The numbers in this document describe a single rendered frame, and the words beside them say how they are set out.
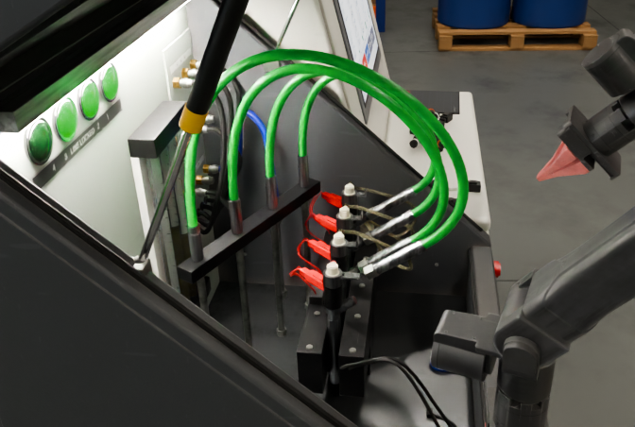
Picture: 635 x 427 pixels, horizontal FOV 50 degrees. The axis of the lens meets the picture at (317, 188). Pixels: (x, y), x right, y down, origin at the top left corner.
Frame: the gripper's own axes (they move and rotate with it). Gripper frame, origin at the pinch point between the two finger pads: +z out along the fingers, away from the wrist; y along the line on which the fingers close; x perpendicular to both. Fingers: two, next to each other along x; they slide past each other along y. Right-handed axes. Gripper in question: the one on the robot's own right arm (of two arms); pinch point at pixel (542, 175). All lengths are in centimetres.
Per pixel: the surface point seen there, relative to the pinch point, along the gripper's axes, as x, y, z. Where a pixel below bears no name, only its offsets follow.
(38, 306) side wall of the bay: 58, 34, 21
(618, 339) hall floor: -120, -102, 68
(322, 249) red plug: 10.0, 12.9, 31.0
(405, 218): 1.2, 7.0, 21.3
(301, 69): 12.3, 34.7, 9.9
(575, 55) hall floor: -450, -75, 95
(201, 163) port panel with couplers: -2, 37, 47
